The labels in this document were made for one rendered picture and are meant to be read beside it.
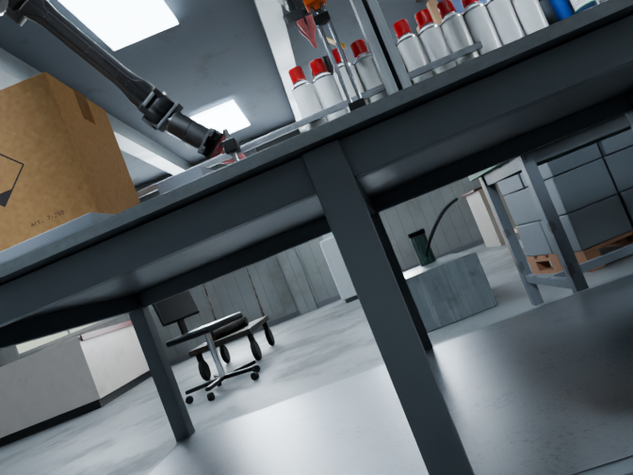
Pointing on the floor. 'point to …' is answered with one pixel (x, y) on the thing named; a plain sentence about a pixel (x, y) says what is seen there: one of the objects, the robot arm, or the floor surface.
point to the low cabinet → (69, 380)
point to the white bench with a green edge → (570, 275)
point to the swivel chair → (172, 307)
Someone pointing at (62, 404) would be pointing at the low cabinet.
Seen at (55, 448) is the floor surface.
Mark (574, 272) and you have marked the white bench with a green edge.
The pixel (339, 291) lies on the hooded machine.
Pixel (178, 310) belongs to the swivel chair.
